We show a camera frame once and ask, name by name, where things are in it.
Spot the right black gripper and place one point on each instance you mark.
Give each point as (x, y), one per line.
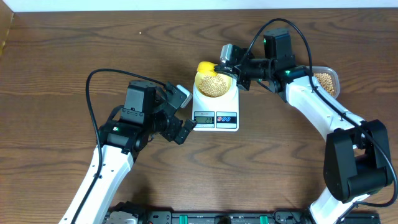
(241, 82)

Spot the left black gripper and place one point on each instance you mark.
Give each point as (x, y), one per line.
(170, 132)

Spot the yellow measuring scoop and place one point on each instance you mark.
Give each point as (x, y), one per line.
(207, 68)

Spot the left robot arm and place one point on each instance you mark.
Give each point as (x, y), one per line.
(148, 110)

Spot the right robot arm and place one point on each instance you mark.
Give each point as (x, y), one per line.
(357, 160)

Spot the soybeans in bowl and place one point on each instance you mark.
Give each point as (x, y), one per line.
(213, 86)

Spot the pale yellow plastic bowl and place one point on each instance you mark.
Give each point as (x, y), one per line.
(200, 76)

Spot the white digital kitchen scale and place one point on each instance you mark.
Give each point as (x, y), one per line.
(216, 114)

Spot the soybeans in container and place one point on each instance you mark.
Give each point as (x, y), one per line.
(325, 80)

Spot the clear plastic container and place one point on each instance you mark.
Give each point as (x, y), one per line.
(334, 75)

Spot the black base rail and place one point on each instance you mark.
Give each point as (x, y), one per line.
(129, 212)

